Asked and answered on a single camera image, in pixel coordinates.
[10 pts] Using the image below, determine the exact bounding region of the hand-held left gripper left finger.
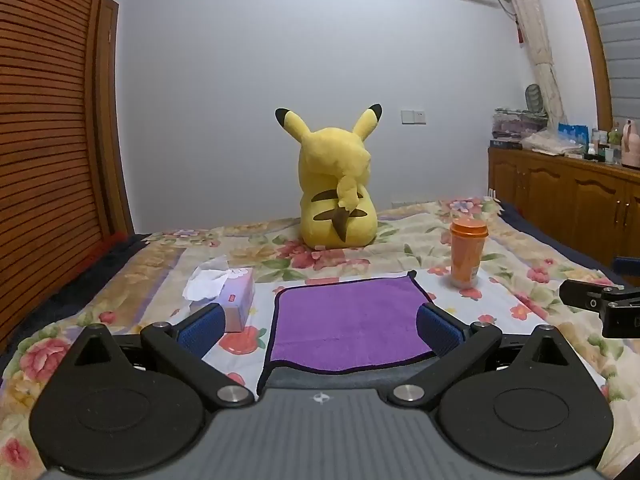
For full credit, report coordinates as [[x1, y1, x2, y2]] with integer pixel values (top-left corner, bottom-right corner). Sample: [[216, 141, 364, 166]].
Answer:
[[67, 304, 256, 407]]

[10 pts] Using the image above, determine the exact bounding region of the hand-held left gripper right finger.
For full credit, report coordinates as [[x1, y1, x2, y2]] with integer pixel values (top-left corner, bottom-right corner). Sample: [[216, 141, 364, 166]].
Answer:
[[387, 302, 576, 407]]

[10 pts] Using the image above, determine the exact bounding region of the purple towel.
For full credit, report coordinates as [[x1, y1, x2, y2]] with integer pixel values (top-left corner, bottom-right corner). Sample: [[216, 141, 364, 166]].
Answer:
[[256, 270, 453, 396]]

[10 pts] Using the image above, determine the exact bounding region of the tissue box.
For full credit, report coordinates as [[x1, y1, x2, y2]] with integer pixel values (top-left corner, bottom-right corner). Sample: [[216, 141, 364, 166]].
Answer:
[[182, 256, 256, 333]]

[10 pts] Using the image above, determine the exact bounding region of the orange lidded cup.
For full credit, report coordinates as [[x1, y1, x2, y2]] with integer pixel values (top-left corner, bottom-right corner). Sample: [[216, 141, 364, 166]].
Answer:
[[449, 218, 490, 291]]

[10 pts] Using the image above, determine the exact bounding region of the wooden cabinet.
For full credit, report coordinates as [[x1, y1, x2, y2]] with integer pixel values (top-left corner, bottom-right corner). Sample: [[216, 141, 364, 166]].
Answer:
[[487, 145, 640, 268]]

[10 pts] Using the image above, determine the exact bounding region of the floral bedsheet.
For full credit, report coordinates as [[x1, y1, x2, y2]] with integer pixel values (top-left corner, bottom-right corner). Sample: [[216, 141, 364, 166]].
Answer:
[[0, 197, 640, 480]]

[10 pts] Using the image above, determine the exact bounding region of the pink thermos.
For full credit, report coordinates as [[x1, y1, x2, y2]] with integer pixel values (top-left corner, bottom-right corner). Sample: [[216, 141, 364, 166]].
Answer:
[[620, 119, 640, 168]]

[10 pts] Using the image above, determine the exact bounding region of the blue packet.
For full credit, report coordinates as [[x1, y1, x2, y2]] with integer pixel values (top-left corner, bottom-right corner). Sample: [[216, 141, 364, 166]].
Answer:
[[557, 122, 591, 147]]

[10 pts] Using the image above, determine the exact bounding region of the white plastic bag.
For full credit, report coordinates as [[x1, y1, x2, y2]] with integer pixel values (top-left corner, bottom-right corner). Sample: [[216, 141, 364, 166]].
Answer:
[[522, 131, 586, 157]]

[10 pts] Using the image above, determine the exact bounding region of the stack of folded clothes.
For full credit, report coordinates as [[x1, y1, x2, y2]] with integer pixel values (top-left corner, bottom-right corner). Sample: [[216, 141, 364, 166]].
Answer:
[[491, 107, 548, 141]]

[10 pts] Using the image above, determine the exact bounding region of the yellow plush toy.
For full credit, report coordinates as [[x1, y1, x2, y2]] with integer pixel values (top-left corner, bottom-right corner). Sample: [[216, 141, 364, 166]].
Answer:
[[274, 103, 384, 250]]

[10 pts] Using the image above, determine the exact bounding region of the grey quilted bag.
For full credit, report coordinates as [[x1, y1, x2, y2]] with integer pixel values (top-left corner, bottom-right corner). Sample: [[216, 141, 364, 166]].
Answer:
[[524, 83, 546, 111]]

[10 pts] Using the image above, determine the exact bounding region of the cream curtain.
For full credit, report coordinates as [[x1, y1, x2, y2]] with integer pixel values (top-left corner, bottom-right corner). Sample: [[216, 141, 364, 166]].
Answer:
[[492, 0, 566, 131]]

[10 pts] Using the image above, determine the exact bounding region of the wooden louvered wardrobe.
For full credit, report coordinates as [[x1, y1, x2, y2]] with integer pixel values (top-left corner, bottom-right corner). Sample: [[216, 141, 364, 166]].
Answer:
[[0, 0, 136, 346]]

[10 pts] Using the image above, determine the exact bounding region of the wooden window frame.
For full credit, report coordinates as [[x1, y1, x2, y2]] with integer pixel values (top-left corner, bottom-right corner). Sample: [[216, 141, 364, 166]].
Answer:
[[560, 0, 613, 131]]

